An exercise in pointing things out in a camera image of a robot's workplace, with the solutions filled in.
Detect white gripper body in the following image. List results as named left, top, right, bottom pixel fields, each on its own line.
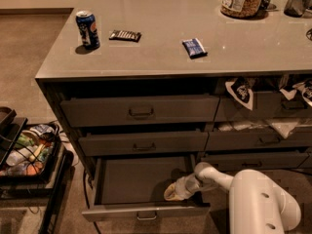
left=175, top=175, right=202, bottom=199

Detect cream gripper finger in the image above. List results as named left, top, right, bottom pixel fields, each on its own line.
left=164, top=183, right=183, bottom=201

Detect grey drawer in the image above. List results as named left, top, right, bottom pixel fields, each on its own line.
left=206, top=128, right=312, bottom=151
left=214, top=91, right=312, bottom=122
left=78, top=130, right=208, bottom=156
left=82, top=155, right=210, bottom=221
left=201, top=150, right=309, bottom=172
left=60, top=95, right=219, bottom=127

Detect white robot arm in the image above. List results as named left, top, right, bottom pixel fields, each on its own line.
left=164, top=162, right=301, bottom=234

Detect grey drawer cabinet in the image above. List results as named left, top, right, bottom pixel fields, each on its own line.
left=36, top=0, right=312, bottom=173

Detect white plastic bag in drawer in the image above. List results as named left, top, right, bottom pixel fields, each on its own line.
left=216, top=118, right=300, bottom=138

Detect black white chip bag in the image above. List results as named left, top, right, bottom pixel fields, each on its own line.
left=280, top=79, right=312, bottom=106
left=225, top=77, right=254, bottom=110

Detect blue snack packet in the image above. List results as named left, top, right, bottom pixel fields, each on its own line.
left=182, top=38, right=208, bottom=59

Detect orange snack in tray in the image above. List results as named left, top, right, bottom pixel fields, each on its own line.
left=26, top=162, right=43, bottom=176

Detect white blue packet in tray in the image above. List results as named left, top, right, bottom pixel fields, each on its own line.
left=22, top=124, right=56, bottom=141

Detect black cart with trays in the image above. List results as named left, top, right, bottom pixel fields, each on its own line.
left=0, top=106, right=73, bottom=234

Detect dark striped snack bar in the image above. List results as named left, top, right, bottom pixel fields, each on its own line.
left=109, top=30, right=141, bottom=42

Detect blue Pepsi soda can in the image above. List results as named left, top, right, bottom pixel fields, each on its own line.
left=76, top=11, right=100, bottom=50

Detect large jar of nuts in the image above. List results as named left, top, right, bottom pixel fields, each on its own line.
left=220, top=0, right=261, bottom=19

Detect dark metallic kettle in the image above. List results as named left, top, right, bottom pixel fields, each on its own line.
left=284, top=0, right=310, bottom=18

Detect dark wire object on counter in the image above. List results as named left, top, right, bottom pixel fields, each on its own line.
left=306, top=28, right=312, bottom=41

